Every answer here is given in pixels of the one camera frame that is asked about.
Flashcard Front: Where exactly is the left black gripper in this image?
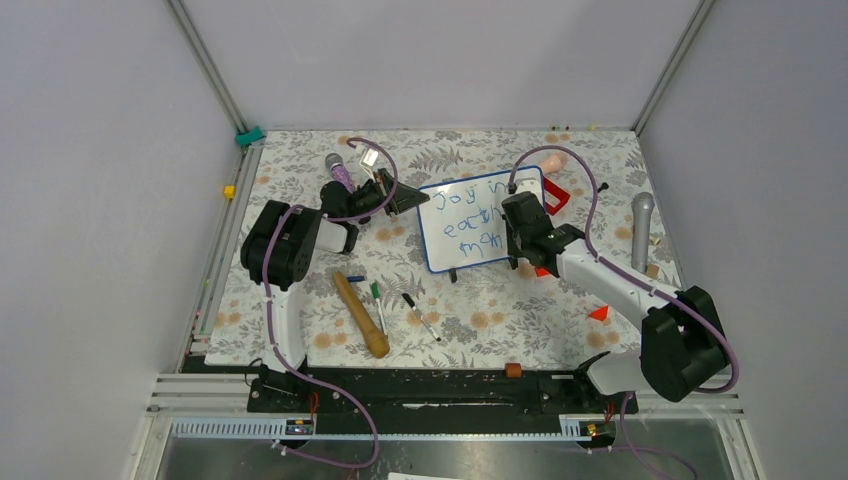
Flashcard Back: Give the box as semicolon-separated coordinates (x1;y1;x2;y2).
344;168;429;221

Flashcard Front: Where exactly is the blue-framed whiteboard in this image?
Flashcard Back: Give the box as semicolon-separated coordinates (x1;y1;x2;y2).
417;170;511;274

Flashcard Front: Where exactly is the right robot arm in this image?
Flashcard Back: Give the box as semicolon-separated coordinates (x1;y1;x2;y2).
502;192;739;412

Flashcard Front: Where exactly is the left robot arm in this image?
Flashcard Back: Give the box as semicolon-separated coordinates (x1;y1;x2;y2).
240;168;430;371

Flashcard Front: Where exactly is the red rectangular tray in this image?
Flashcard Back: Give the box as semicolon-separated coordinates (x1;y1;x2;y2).
544;178;571;216

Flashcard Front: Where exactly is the purple patterned microphone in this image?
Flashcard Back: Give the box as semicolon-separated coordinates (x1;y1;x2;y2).
324;153;357;193

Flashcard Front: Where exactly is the floral patterned table mat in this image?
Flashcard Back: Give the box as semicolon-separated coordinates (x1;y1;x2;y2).
203;129;710;372

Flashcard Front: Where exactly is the pink plastic cylinder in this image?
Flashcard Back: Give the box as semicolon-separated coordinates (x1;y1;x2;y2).
538;152;570;175

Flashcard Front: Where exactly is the green-capped marker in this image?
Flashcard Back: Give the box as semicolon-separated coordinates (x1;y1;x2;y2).
370;281;388;335

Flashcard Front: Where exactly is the red wedge block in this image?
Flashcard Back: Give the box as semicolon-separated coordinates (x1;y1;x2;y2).
587;305;609;323

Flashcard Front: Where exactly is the silver grey microphone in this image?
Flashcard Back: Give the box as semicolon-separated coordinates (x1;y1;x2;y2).
631;192;655;273

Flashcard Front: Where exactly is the brown cork cylinder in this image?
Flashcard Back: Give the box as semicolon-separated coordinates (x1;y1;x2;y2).
504;362;523;379

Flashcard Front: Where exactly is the black-capped marker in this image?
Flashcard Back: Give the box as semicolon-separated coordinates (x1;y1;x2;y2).
402;293;442;342

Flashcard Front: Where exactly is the teal corner clip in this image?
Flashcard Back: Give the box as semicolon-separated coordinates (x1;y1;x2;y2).
235;126;266;148

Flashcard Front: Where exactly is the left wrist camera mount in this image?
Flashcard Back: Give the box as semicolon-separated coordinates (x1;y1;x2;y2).
359;147;380;171

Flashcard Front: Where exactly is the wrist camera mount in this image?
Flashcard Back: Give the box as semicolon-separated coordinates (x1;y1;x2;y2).
359;147;380;171
513;177;544;200

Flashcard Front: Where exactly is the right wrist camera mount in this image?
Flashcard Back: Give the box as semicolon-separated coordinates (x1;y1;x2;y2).
513;177;544;200

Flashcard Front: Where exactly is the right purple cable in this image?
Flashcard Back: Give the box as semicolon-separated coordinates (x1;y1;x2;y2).
507;145;741;480

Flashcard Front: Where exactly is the purple cable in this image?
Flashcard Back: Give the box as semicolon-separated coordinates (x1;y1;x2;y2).
507;145;741;480
260;137;400;470

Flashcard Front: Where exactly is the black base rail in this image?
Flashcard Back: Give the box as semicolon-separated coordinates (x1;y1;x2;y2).
247;367;638;436

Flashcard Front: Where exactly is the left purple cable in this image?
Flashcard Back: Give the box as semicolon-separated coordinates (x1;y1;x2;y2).
260;137;400;470

